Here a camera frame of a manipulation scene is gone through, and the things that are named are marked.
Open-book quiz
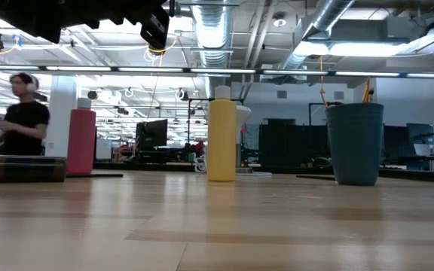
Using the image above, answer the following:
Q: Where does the tall yellow paint bottle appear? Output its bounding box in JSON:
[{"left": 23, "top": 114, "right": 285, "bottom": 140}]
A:
[{"left": 206, "top": 85, "right": 237, "bottom": 183}]

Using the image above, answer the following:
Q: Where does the orange handled paintbrush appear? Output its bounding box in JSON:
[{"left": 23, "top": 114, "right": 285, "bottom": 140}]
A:
[{"left": 362, "top": 78, "right": 371, "bottom": 105}]

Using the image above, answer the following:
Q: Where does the grey-blue plastic cup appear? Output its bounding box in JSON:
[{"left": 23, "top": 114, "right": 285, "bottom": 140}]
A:
[{"left": 325, "top": 102, "right": 385, "bottom": 187}]

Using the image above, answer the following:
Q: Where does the tall red paint bottle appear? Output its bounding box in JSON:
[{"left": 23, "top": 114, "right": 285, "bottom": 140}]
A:
[{"left": 66, "top": 97, "right": 97, "bottom": 175}]

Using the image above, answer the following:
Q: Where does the brown white-capped paint bottle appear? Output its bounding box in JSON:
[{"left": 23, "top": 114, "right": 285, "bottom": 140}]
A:
[{"left": 0, "top": 155, "right": 68, "bottom": 184}]

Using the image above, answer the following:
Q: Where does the white building column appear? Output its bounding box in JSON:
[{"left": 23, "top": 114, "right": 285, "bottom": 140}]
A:
[{"left": 45, "top": 77, "right": 78, "bottom": 152}]

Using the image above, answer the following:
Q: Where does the person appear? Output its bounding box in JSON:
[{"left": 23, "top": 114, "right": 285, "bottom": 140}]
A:
[{"left": 0, "top": 72, "right": 51, "bottom": 157}]

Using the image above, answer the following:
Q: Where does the black computer monitor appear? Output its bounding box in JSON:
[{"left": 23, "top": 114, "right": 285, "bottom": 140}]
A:
[{"left": 135, "top": 119, "right": 169, "bottom": 151}]

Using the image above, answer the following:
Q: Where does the long ceiling light strip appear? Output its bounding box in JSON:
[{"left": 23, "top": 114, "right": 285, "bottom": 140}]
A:
[{"left": 0, "top": 64, "right": 434, "bottom": 79}]

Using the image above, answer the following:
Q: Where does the white mushroom lamp metal base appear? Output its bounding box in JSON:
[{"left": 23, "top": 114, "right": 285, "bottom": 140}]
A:
[{"left": 235, "top": 105, "right": 273, "bottom": 178}]

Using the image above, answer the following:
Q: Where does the blue-lit computer monitor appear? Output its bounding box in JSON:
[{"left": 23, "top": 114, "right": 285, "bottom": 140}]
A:
[{"left": 406, "top": 123, "right": 434, "bottom": 157}]

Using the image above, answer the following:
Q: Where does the silver ribbed ventilation duct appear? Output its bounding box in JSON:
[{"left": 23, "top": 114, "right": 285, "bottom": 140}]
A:
[{"left": 190, "top": 0, "right": 237, "bottom": 99}]

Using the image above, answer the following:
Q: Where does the white lamp cable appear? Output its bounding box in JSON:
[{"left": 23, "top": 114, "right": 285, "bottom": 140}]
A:
[{"left": 193, "top": 156, "right": 208, "bottom": 174}]

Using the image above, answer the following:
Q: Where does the yellow hanging cord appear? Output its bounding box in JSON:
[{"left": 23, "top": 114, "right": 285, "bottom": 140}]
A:
[{"left": 318, "top": 55, "right": 326, "bottom": 95}]

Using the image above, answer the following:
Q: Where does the silver slanted ventilation duct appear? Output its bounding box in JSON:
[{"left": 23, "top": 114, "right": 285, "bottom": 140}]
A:
[{"left": 280, "top": 0, "right": 356, "bottom": 71}]

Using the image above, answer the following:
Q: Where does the black aluminium table frame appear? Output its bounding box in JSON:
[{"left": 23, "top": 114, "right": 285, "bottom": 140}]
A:
[{"left": 254, "top": 165, "right": 434, "bottom": 185}]

